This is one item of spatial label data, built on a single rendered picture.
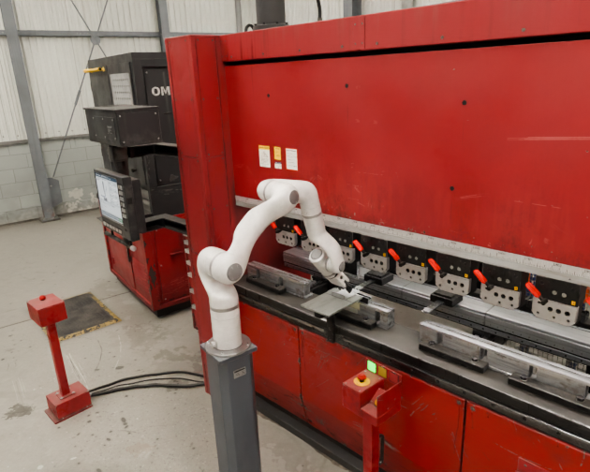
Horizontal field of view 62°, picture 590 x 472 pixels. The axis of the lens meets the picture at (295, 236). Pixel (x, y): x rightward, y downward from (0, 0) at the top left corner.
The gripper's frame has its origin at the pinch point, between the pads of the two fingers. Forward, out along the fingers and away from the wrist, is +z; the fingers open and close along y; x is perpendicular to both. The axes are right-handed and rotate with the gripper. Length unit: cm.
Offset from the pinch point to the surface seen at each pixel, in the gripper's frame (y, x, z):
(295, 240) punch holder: 35.0, -12.3, -13.2
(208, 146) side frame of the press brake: 85, -32, -62
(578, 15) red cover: -94, -75, -90
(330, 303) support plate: -1.6, 12.5, -5.7
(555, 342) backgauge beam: -92, -16, 25
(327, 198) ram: 11.1, -29.7, -34.0
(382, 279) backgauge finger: -6.7, -17.0, 16.3
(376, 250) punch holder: -19.2, -16.1, -18.1
